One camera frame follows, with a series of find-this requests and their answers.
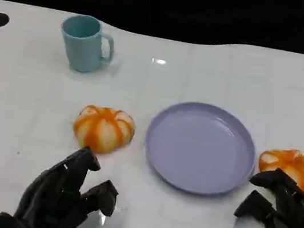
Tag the lilac plate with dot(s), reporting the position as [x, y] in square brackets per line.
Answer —
[198, 150]

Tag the orange and white bread roll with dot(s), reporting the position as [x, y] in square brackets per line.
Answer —
[300, 165]
[102, 132]

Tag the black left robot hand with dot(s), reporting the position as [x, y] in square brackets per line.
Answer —
[51, 199]

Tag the pale green mug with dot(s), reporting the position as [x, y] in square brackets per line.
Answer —
[82, 51]

